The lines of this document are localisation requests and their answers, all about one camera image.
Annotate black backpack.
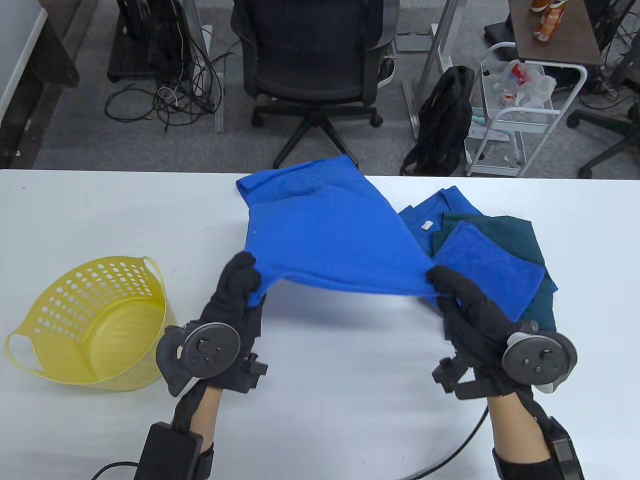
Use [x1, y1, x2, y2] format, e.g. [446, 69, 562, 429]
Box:
[400, 65, 476, 177]

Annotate yellow perforated laundry basket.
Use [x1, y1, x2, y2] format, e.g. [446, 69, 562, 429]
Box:
[4, 256, 181, 392]

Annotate tangled black cable bundle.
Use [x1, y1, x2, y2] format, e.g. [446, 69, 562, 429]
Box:
[105, 0, 227, 133]

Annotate dark wooden desk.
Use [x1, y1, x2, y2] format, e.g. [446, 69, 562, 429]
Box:
[0, 0, 81, 168]

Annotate black strapped wrist camera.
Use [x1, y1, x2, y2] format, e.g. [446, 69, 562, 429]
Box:
[492, 417, 586, 480]

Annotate grey desk foot plate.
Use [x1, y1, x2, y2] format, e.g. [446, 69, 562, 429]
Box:
[395, 32, 434, 54]

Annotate white metal utility cart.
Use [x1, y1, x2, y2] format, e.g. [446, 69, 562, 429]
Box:
[465, 42, 588, 178]

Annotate black box wrist camera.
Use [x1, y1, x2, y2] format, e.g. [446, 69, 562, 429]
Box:
[135, 422, 205, 480]

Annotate white plastic bag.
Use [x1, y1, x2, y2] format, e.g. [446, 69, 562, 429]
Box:
[482, 59, 557, 108]

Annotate black mesh office chair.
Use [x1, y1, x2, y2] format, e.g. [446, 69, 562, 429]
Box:
[231, 0, 398, 171]

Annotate brown side table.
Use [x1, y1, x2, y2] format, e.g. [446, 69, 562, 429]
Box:
[507, 0, 603, 67]

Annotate black glove bracket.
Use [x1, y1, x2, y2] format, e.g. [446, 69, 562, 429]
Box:
[240, 352, 270, 393]
[431, 352, 501, 401]

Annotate white desk leg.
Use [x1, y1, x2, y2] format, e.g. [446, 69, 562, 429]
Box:
[201, 25, 227, 133]

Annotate person's left hand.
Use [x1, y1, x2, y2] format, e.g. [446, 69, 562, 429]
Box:
[197, 251, 264, 390]

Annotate silver metal desk leg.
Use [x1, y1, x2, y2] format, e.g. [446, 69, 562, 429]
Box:
[402, 0, 460, 138]

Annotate person's right forearm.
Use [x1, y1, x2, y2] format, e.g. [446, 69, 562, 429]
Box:
[487, 390, 552, 463]

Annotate person's left forearm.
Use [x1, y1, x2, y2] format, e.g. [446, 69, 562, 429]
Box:
[187, 385, 224, 451]

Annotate teal shorts clothes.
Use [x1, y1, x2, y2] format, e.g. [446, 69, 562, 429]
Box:
[432, 212, 557, 333]

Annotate black computer cabinet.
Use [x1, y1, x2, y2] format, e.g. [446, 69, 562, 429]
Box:
[107, 0, 193, 83]

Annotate grey white handheld controller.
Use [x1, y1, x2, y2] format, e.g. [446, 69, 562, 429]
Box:
[501, 320, 579, 396]
[155, 322, 242, 398]

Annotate blue towel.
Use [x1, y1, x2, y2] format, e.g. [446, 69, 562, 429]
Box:
[432, 221, 547, 323]
[236, 155, 439, 308]

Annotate blue t-shirt clothes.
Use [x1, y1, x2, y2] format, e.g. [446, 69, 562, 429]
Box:
[397, 186, 559, 296]

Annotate black swivel chair base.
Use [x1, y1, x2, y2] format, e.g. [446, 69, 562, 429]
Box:
[567, 47, 640, 180]

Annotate person's right hand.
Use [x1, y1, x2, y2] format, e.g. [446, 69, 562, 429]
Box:
[426, 265, 536, 398]

